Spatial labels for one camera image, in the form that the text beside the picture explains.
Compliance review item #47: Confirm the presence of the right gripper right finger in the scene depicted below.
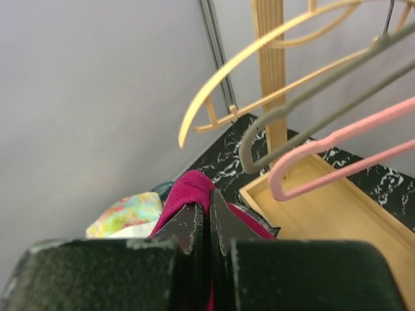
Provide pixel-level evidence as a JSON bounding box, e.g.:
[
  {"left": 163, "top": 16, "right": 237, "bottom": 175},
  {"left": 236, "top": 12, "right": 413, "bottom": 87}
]
[{"left": 209, "top": 190, "right": 407, "bottom": 310}]

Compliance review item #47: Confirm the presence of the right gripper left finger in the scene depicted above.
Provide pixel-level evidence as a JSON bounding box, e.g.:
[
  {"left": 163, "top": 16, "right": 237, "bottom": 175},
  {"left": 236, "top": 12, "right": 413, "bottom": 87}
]
[{"left": 1, "top": 204, "right": 204, "bottom": 310}]

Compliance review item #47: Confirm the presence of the floral pastel garment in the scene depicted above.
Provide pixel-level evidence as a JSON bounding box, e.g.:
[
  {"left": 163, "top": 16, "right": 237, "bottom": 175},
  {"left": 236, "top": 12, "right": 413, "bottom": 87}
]
[{"left": 86, "top": 192, "right": 163, "bottom": 238}]

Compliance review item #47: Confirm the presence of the navy plaid skirt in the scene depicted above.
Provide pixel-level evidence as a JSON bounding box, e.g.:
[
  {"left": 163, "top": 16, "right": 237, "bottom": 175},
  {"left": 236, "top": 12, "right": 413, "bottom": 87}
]
[{"left": 237, "top": 205, "right": 281, "bottom": 238}]

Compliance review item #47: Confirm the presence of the magenta skirt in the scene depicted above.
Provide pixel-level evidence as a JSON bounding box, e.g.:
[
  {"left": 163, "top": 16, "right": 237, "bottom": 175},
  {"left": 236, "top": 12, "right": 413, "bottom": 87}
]
[{"left": 147, "top": 170, "right": 276, "bottom": 311}]

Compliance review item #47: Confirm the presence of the grey hanger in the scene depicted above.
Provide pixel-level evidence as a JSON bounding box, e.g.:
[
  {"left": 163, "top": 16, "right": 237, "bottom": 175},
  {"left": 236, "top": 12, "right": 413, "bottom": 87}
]
[{"left": 232, "top": 1, "right": 414, "bottom": 157}]

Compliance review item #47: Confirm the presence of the pink hanger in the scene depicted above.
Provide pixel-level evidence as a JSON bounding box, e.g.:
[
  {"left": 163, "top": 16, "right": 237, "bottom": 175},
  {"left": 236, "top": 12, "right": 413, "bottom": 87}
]
[{"left": 268, "top": 98, "right": 414, "bottom": 202}]

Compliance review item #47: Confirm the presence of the teal transparent basin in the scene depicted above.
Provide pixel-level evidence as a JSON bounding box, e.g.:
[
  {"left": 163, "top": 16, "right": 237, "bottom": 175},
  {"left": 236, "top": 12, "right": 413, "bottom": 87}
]
[{"left": 151, "top": 181, "right": 174, "bottom": 204}]

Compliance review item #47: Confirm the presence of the wooden clothes rack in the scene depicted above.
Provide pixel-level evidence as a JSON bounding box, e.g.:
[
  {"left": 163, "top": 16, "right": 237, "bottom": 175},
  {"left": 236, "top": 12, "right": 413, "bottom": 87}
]
[{"left": 240, "top": 10, "right": 414, "bottom": 310}]

